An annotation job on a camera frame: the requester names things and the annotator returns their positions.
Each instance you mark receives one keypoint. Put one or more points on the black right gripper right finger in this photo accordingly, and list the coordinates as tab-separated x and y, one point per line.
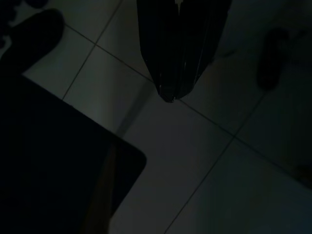
202	36

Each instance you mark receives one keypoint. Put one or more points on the grey robot leg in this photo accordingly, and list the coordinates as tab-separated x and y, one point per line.
31	41
273	61

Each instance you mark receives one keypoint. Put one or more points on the light wooden table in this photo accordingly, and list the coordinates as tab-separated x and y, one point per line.
48	158

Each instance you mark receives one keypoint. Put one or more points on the grey robot left leg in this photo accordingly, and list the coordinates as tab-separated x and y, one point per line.
273	61

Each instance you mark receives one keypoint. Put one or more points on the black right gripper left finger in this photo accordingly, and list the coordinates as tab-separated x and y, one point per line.
161	48

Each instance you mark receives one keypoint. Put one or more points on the grey robot right leg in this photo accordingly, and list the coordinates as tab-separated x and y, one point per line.
31	41

